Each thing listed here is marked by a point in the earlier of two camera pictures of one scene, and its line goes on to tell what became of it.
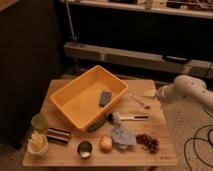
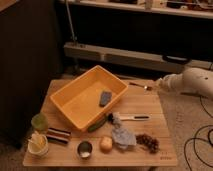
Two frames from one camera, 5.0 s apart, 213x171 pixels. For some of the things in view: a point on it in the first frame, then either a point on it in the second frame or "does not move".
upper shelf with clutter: (186, 8) does not move
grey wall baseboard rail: (138, 59) does not move
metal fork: (147, 107) -> (145, 87)
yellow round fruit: (105, 144) does not move
